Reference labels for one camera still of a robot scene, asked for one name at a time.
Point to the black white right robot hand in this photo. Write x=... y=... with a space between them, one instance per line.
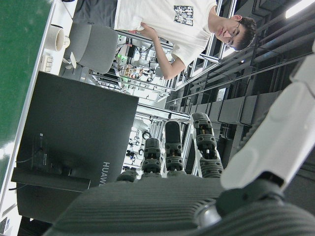
x=160 y=209

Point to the aluminium equipment rack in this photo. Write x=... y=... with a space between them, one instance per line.
x=137 y=81

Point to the black Huawei monitor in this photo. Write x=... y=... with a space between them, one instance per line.
x=73 y=110

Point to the grey office chair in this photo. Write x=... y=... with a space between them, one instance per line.
x=96 y=46

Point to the white power strip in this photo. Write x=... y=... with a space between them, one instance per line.
x=46 y=63

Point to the person in white t-shirt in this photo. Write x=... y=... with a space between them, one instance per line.
x=172 y=24

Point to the white tape roll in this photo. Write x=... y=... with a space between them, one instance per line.
x=54 y=37

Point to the ceiling light strip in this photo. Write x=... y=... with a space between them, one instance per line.
x=300 y=8

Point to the green conveyor belt aluminium frame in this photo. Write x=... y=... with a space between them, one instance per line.
x=14 y=73

